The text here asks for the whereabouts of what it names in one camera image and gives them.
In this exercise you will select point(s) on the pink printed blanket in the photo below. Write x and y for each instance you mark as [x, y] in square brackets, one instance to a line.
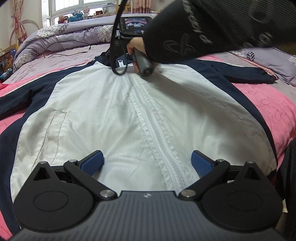
[266, 104]

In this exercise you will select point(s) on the blue plush toy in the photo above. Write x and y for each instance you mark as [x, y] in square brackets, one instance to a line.
[76, 15]

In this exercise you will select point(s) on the person's black sleeved right forearm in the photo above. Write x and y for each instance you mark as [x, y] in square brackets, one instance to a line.
[208, 30]

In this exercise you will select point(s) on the bed with lilac sheet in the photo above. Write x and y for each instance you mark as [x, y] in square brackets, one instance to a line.
[34, 69]

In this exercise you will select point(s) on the white and navy zip jacket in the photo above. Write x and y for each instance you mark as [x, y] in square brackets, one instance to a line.
[104, 115]

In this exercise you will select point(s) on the lilac leaf print pillow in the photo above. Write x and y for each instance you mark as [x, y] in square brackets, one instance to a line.
[254, 55]

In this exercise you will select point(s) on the person's right hand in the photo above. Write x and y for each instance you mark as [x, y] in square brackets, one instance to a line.
[137, 45]

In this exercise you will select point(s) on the white plush toy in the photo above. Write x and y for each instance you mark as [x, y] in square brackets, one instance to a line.
[86, 10]

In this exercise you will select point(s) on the pink patterned curtain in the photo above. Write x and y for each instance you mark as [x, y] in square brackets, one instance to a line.
[19, 20]
[141, 5]

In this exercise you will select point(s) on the small brown plush toy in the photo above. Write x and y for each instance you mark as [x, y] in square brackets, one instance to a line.
[60, 18]

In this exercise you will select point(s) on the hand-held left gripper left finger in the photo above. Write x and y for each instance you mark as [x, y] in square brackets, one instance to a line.
[93, 162]

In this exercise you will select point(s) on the dark olive headboard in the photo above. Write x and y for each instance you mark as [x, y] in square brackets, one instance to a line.
[289, 45]

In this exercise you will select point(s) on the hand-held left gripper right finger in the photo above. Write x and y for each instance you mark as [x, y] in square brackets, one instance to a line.
[201, 162]

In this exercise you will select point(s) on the lilac leaf print quilt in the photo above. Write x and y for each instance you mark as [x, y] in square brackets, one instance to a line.
[76, 34]

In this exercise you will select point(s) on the colourful toy box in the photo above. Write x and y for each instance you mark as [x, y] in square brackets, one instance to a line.
[5, 61]

